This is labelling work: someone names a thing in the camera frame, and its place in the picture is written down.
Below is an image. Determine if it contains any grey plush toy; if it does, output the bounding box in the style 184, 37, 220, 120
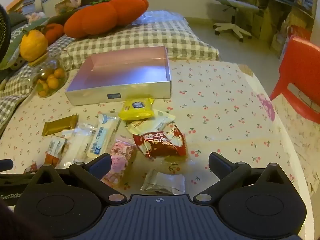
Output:
9, 55, 27, 70

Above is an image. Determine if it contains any pile of small tangerines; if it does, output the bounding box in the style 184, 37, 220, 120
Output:
37, 67, 66, 97

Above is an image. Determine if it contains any yellow snack packet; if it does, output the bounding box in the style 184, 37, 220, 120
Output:
118, 97, 155, 121

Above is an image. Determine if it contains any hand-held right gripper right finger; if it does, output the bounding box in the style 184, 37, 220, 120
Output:
193, 152, 288, 204

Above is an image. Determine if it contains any silver cardboard box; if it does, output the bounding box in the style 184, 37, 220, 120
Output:
64, 46, 172, 106

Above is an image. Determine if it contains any small red snack packet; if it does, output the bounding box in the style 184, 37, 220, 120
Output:
24, 162, 38, 174

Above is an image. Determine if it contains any grey office chair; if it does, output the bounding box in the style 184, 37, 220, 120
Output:
209, 0, 260, 43

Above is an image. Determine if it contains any wooden desk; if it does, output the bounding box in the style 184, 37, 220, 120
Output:
252, 0, 318, 53

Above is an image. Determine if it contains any bag of small oranges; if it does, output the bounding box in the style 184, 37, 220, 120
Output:
27, 52, 69, 98

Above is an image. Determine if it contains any clear plastic bag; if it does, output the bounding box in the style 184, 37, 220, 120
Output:
131, 10, 185, 26

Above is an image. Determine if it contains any black mesh chair back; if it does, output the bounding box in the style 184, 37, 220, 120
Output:
0, 5, 12, 65

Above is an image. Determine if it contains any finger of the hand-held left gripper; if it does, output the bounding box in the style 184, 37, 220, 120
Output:
0, 158, 14, 171

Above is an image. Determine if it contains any cherry print tablecloth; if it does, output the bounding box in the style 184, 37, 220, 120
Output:
0, 60, 320, 230

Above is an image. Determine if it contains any clear white snack packet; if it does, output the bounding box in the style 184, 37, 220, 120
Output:
56, 122, 98, 169

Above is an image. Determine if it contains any gold snack packet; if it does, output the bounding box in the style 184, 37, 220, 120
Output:
42, 114, 79, 137

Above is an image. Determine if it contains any clear packet with dark snack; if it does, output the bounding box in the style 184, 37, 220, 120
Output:
140, 169, 185, 195

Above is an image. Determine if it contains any pink plush toy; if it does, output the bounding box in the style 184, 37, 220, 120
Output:
25, 12, 45, 24

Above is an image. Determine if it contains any cream white snack packet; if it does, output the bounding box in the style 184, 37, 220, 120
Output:
126, 109, 176, 135

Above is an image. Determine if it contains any red plastic stool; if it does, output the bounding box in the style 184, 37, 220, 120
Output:
269, 26, 320, 125

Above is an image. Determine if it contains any orange and white snack packet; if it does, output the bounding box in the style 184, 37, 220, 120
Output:
44, 135, 68, 167

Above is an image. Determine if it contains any large orange citrus fruit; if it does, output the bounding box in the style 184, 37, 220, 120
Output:
19, 29, 48, 62

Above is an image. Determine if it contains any pink snack packet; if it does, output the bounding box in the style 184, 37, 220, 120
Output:
100, 135, 138, 189

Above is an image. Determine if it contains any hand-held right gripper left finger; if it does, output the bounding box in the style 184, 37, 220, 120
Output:
30, 152, 128, 204

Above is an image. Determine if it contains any grey checked blanket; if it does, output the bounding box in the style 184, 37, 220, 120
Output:
0, 21, 220, 135

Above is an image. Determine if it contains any bamboo teapot lid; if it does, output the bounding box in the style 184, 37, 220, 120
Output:
27, 52, 50, 67

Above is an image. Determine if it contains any small red persimmon cushion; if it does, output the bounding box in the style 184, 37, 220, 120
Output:
40, 23, 64, 46

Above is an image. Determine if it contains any green snowflake pillow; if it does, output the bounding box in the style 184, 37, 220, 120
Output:
0, 17, 50, 70

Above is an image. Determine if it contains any large red persimmon cushion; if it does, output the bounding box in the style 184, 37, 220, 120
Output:
63, 0, 149, 39

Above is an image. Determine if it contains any stack of books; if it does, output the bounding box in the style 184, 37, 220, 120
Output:
6, 0, 37, 15

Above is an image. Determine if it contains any white and blue snack packet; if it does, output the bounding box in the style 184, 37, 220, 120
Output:
86, 113, 122, 159

